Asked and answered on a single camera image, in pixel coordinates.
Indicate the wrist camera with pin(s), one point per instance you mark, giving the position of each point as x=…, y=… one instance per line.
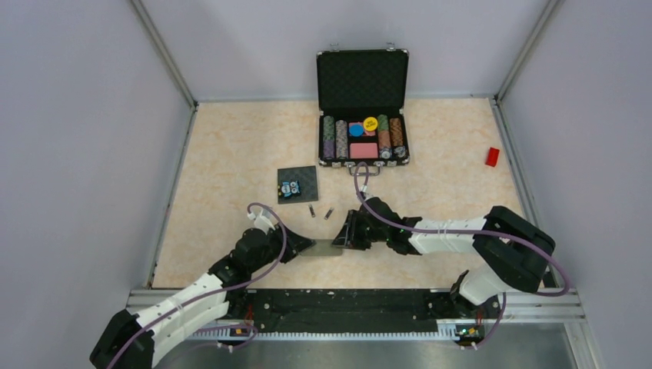
x=364, y=194
x=262, y=220

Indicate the pink card deck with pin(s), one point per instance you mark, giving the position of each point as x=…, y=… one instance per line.
x=363, y=150

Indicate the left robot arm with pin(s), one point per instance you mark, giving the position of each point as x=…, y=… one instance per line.
x=142, y=339

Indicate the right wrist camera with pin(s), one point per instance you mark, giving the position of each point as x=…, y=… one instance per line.
x=364, y=194

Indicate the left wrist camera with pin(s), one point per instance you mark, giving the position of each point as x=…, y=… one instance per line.
x=262, y=220

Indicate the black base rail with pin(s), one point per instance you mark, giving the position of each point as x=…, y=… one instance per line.
x=352, y=311

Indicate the blue round chip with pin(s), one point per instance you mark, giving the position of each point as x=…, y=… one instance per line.
x=355, y=129

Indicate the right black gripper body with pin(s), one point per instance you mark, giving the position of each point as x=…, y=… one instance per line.
x=360, y=233

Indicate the black poker chip case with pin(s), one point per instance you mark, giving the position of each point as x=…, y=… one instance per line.
x=354, y=85

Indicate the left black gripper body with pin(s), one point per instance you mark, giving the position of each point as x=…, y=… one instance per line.
x=290, y=250

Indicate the red toy brick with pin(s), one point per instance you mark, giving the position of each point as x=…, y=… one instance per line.
x=492, y=157

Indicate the black foam battery tray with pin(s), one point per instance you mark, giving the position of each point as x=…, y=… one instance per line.
x=297, y=185

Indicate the yellow round chip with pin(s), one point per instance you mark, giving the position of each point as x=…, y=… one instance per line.
x=370, y=124

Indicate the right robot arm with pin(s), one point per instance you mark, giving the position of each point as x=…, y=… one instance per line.
x=514, y=252

